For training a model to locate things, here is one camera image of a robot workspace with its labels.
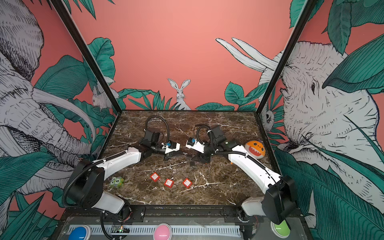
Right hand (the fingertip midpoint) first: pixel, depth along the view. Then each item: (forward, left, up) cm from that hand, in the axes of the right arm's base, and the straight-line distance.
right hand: (192, 152), depth 76 cm
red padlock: (-7, +22, -17) cm, 29 cm away
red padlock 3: (-10, +3, -17) cm, 20 cm away
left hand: (+2, +5, -2) cm, 6 cm away
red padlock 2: (-10, +14, -18) cm, 25 cm away
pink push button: (-33, +13, -17) cm, 39 cm away
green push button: (-32, -43, -17) cm, 56 cm away
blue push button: (-33, +51, -15) cm, 63 cm away
